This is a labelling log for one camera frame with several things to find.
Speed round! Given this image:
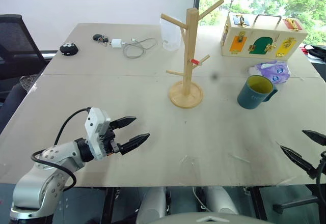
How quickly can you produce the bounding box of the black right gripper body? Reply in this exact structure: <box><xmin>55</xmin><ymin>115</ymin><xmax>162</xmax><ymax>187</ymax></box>
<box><xmin>317</xmin><ymin>150</ymin><xmax>326</xmax><ymax>177</ymax></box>

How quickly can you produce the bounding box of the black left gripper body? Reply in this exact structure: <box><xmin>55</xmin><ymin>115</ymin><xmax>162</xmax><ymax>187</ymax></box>
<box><xmin>100</xmin><ymin>126</ymin><xmax>122</xmax><ymax>158</ymax></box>

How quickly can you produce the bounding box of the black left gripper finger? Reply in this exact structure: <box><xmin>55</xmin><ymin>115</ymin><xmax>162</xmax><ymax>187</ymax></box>
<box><xmin>118</xmin><ymin>132</ymin><xmax>151</xmax><ymax>156</ymax></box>
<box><xmin>109</xmin><ymin>116</ymin><xmax>138</xmax><ymax>131</ymax></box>

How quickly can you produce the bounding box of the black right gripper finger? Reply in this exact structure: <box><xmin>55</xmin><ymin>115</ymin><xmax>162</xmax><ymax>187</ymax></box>
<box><xmin>302</xmin><ymin>129</ymin><xmax>326</xmax><ymax>147</ymax></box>
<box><xmin>280</xmin><ymin>145</ymin><xmax>318</xmax><ymax>180</ymax></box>

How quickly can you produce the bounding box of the wooden mug tree stand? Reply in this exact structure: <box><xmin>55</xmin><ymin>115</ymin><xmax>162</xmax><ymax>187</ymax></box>
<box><xmin>160</xmin><ymin>0</ymin><xmax>225</xmax><ymax>109</ymax></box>

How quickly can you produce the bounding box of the dark teal mug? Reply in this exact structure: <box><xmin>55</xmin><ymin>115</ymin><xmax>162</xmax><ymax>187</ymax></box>
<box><xmin>237</xmin><ymin>75</ymin><xmax>279</xmax><ymax>110</ymax></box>

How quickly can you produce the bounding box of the clear plastic cup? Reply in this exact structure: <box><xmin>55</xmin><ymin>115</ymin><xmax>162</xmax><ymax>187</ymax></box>
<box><xmin>160</xmin><ymin>17</ymin><xmax>183</xmax><ymax>52</ymax></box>

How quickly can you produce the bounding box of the black chair base bar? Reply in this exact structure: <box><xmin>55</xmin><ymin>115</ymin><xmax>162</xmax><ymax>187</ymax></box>
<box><xmin>272</xmin><ymin>195</ymin><xmax>319</xmax><ymax>215</ymax></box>

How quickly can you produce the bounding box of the black table leg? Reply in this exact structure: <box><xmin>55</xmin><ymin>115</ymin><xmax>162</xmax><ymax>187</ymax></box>
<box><xmin>250</xmin><ymin>186</ymin><xmax>268</xmax><ymax>221</ymax></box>
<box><xmin>103</xmin><ymin>187</ymin><xmax>121</xmax><ymax>224</ymax></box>

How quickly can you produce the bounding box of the silver robot left leg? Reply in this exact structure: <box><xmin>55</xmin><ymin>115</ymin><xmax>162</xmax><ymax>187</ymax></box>
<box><xmin>137</xmin><ymin>186</ymin><xmax>169</xmax><ymax>224</ymax></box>

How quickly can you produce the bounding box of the silver robot leg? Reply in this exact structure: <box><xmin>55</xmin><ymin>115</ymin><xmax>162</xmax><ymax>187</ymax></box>
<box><xmin>203</xmin><ymin>186</ymin><xmax>239</xmax><ymax>215</ymax></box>
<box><xmin>137</xmin><ymin>186</ymin><xmax>169</xmax><ymax>224</ymax></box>

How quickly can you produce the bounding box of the purple tissue pack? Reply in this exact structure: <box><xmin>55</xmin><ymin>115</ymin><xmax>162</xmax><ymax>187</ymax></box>
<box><xmin>248</xmin><ymin>60</ymin><xmax>291</xmax><ymax>86</ymax></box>

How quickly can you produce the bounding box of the white charger plug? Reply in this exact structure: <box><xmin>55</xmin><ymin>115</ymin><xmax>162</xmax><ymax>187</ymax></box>
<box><xmin>110</xmin><ymin>38</ymin><xmax>126</xmax><ymax>49</ymax></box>

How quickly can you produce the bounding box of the black red bag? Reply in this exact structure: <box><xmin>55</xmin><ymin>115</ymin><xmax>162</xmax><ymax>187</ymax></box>
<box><xmin>300</xmin><ymin>44</ymin><xmax>326</xmax><ymax>64</ymax></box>

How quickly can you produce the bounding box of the black key bunch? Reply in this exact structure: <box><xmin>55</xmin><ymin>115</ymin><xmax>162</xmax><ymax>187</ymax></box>
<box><xmin>92</xmin><ymin>33</ymin><xmax>110</xmax><ymax>44</ymax></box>

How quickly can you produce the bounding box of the silver robot right leg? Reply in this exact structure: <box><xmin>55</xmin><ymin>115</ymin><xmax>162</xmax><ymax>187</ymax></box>
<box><xmin>203</xmin><ymin>186</ymin><xmax>239</xmax><ymax>215</ymax></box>

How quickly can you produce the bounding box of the black round button device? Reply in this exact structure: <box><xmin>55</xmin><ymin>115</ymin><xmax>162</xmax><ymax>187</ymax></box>
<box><xmin>59</xmin><ymin>42</ymin><xmax>79</xmax><ymax>56</ymax></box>

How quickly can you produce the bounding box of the grey mesh chair part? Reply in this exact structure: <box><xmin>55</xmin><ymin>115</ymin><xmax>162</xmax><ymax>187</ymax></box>
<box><xmin>19</xmin><ymin>74</ymin><xmax>39</xmax><ymax>92</ymax></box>

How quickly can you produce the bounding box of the grey robot torso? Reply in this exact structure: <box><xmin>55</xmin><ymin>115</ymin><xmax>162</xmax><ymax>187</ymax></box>
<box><xmin>152</xmin><ymin>211</ymin><xmax>276</xmax><ymax>224</ymax></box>

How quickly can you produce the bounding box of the wooden latch box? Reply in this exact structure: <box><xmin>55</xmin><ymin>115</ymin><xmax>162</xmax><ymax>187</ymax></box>
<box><xmin>220</xmin><ymin>12</ymin><xmax>308</xmax><ymax>62</ymax></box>

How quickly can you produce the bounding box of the black mesh office chair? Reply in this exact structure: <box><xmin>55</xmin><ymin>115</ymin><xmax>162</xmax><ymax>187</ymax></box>
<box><xmin>0</xmin><ymin>14</ymin><xmax>50</xmax><ymax>102</ymax></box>

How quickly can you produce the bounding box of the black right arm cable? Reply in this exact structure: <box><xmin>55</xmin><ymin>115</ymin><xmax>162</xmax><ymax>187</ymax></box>
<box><xmin>316</xmin><ymin>157</ymin><xmax>326</xmax><ymax>194</ymax></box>

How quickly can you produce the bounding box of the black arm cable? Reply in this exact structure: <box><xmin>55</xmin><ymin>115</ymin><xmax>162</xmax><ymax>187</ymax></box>
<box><xmin>316</xmin><ymin>157</ymin><xmax>326</xmax><ymax>194</ymax></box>
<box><xmin>31</xmin><ymin>107</ymin><xmax>90</xmax><ymax>192</ymax></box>

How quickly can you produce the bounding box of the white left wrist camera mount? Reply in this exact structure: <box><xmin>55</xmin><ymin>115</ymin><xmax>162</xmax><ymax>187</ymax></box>
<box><xmin>84</xmin><ymin>107</ymin><xmax>112</xmax><ymax>161</ymax></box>

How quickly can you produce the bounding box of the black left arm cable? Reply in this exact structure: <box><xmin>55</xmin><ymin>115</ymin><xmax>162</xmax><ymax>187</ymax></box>
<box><xmin>31</xmin><ymin>107</ymin><xmax>90</xmax><ymax>192</ymax></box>

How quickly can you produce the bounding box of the white charging cable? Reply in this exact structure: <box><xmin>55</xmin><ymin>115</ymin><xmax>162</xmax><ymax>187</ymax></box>
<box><xmin>123</xmin><ymin>38</ymin><xmax>157</xmax><ymax>59</ymax></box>

